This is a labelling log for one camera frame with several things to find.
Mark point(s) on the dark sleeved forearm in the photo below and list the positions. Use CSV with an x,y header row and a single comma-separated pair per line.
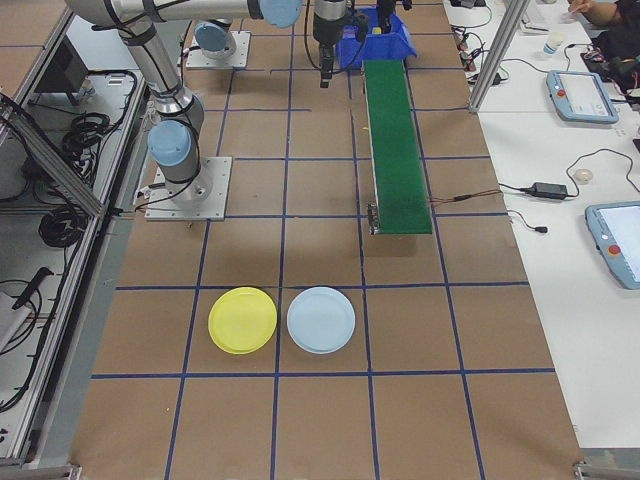
x,y
620,12

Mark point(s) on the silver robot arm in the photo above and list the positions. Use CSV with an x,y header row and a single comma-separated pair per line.
x,y
212,37
165,90

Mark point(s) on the light blue plate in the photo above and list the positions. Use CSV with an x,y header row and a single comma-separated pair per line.
x,y
321,320

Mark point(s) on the yellow plate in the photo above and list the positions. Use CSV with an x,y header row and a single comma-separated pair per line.
x,y
243,320

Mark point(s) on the bystander hand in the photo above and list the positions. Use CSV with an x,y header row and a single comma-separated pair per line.
x,y
582,6

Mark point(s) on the blue plastic storage bin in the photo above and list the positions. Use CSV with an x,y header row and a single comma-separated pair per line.
x,y
385,50

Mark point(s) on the green conveyor belt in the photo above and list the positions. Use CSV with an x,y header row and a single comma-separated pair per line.
x,y
397,150

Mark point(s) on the black power brick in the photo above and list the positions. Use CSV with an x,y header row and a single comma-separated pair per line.
x,y
496,78

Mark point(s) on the white paper cup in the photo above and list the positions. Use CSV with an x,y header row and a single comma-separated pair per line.
x,y
553,45

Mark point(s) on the light blue teach pendant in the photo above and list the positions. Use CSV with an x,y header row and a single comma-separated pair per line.
x,y
582,97
617,240

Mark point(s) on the black power adapter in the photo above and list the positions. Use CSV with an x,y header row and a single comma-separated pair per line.
x,y
550,190

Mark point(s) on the small beige round object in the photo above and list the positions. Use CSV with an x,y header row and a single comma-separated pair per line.
x,y
584,175

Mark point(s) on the black box device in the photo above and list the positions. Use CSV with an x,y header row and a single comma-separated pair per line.
x,y
62,70

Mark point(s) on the white side table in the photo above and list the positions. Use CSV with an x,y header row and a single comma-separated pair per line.
x,y
575,350

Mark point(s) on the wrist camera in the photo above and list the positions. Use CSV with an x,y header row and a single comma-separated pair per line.
x,y
405,4

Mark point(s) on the white square base plate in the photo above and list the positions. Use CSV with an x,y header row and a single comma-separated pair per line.
x,y
242,50
215,200

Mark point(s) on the aluminium profile post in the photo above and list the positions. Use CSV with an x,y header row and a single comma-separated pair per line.
x,y
495,55

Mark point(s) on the metal bar V-shaped frame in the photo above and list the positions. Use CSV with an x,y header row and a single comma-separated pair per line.
x,y
60,165

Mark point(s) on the aluminium table frame rail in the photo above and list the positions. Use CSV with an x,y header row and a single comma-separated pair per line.
x,y
605,465

